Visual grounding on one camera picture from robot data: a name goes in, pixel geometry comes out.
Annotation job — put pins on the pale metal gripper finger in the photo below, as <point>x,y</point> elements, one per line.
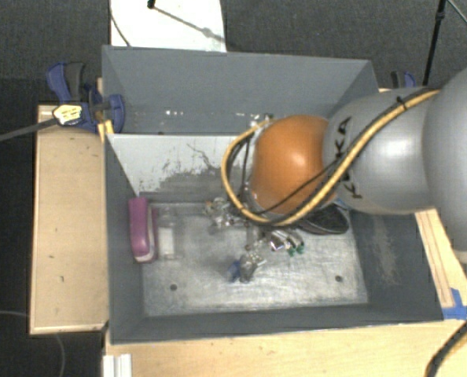
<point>259,258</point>
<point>247,272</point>

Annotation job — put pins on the small blue object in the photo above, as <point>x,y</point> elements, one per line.
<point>233,270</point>

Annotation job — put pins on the clear glass object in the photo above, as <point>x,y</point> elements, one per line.
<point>219,212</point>

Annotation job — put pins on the purple stapler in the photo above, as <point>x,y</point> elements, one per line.
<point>140,230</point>

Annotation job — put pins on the grey metal bin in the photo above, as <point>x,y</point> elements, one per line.
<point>225,92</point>

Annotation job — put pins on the pale wood board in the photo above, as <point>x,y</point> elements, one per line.
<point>68,226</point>

